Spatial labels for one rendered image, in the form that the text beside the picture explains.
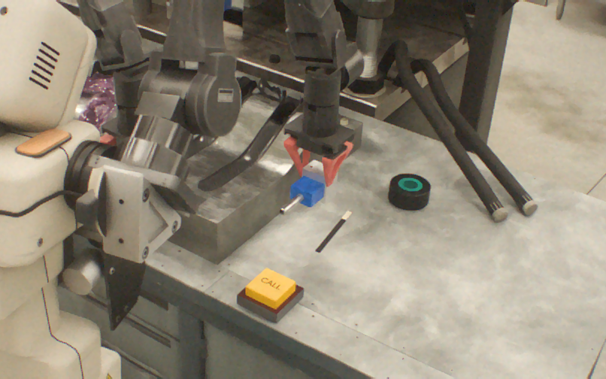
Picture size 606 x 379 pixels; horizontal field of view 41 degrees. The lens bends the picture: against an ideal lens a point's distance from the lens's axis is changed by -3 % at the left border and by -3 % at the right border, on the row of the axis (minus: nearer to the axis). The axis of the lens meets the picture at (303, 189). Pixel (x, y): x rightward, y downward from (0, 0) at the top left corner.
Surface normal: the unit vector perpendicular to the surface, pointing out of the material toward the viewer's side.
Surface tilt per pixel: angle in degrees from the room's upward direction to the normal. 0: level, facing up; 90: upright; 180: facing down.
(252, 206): 90
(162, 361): 90
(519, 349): 0
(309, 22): 108
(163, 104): 39
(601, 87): 0
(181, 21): 67
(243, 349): 90
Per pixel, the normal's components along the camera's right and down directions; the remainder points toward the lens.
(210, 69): -0.47, 0.11
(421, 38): 0.05, -0.83
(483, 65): -0.55, 0.44
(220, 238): 0.84, 0.34
